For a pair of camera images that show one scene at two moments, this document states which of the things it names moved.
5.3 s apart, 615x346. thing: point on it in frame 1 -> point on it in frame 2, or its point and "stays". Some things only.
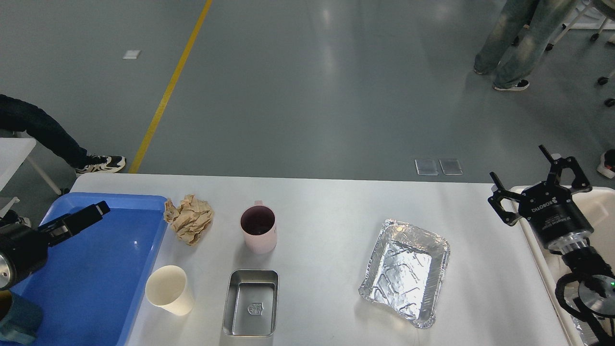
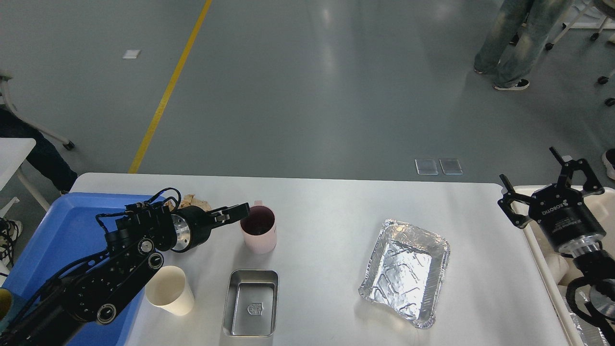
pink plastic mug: [258, 223] stays
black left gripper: [23, 249] -> [191, 225]
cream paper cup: [166, 287] stays
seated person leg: [16, 115] -> [43, 154]
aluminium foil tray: [406, 271] stays
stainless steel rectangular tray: [251, 303] stays
